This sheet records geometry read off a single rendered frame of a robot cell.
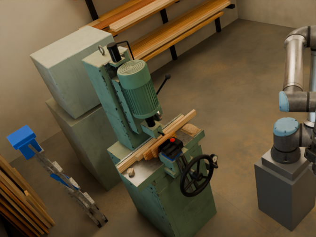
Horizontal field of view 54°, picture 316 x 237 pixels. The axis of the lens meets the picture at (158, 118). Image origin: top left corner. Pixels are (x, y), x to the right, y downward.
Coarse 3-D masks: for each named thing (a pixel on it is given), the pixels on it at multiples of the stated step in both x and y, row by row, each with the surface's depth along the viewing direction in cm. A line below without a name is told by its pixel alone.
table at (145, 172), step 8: (200, 128) 211; (176, 136) 211; (184, 136) 208; (200, 136) 209; (184, 144) 203; (192, 144) 207; (136, 160) 203; (144, 160) 201; (152, 160) 199; (160, 160) 197; (136, 168) 197; (144, 168) 195; (152, 168) 193; (160, 168) 194; (168, 168) 194; (184, 168) 194; (120, 176) 202; (128, 176) 193; (136, 176) 192; (144, 176) 190; (152, 176) 191; (136, 184) 187; (144, 184) 189
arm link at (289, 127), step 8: (280, 120) 198; (288, 120) 196; (296, 120) 195; (280, 128) 193; (288, 128) 191; (296, 128) 190; (280, 136) 193; (288, 136) 191; (296, 136) 190; (280, 144) 198; (288, 144) 195; (296, 144) 193
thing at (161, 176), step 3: (195, 144) 209; (192, 147) 208; (195, 147) 210; (189, 150) 207; (192, 150) 209; (162, 174) 197; (165, 174) 199; (159, 177) 196; (162, 177) 198; (156, 180) 195; (159, 180) 197; (156, 183) 196
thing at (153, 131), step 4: (144, 120) 205; (140, 124) 204; (144, 124) 202; (156, 124) 199; (144, 128) 202; (148, 128) 198; (152, 128) 197; (156, 128) 196; (160, 128) 198; (148, 132) 201; (152, 132) 196; (156, 132) 197; (152, 136) 200; (156, 136) 198
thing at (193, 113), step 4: (192, 112) 220; (188, 116) 218; (192, 116) 221; (180, 120) 216; (184, 120) 217; (188, 120) 220; (176, 124) 214; (180, 124) 216; (172, 128) 212; (176, 128) 215; (168, 132) 211; (148, 148) 203; (140, 152) 202; (136, 156) 200; (140, 156) 201
